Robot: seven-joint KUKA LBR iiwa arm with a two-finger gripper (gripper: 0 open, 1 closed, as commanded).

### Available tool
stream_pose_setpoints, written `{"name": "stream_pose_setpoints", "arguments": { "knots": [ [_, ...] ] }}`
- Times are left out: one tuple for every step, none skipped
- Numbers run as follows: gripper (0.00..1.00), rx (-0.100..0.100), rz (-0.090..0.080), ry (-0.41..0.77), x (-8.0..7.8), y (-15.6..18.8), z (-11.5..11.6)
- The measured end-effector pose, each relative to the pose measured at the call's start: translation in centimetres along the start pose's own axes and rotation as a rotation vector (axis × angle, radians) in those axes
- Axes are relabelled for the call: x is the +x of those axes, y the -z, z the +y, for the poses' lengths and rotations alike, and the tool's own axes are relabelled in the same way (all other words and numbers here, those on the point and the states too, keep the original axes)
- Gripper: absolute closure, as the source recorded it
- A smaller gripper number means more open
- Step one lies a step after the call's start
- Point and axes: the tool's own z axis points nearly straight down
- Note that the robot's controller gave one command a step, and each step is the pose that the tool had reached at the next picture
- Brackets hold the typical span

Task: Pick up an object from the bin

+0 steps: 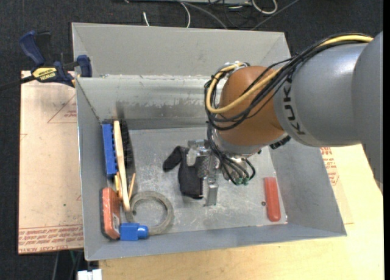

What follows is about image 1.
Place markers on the orange block with black edge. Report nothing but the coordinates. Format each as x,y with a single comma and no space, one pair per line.
108,212

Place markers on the small blue toy block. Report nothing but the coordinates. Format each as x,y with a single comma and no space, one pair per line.
132,232

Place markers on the black fabric pouch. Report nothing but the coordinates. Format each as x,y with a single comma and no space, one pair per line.
189,179

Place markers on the grey metal bin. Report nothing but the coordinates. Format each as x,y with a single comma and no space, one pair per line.
158,50

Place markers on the wooden brush with black bristles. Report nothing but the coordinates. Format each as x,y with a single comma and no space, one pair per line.
121,157

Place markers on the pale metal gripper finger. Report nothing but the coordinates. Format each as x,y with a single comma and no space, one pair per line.
211,194
192,151

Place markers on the long blue toy brick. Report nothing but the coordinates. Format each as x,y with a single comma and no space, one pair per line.
109,151

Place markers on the brown cardboard board red print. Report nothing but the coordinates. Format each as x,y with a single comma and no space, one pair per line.
48,163

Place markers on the thin wooden stick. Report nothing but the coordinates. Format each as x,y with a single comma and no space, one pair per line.
132,186

